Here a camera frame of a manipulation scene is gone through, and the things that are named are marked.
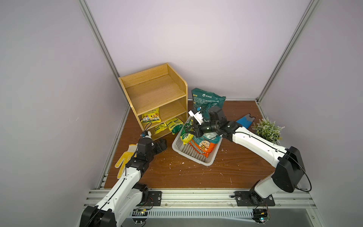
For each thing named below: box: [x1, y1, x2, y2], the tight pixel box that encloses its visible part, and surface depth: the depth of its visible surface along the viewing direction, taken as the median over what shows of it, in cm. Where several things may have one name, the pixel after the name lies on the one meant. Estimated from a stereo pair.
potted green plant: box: [251, 117, 286, 144], surface depth 82 cm
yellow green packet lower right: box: [166, 117, 185, 135], surface depth 101 cm
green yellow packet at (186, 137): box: [180, 132, 195, 146], surface depth 78 cm
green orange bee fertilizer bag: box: [189, 133, 221, 158], surface depth 84 cm
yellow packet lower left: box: [154, 122, 168, 135], surface depth 99 cm
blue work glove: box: [235, 113, 256, 129], surface depth 107 cm
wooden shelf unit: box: [118, 62, 189, 141], surface depth 87 cm
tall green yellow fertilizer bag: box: [191, 87, 227, 120], surface depth 86 cm
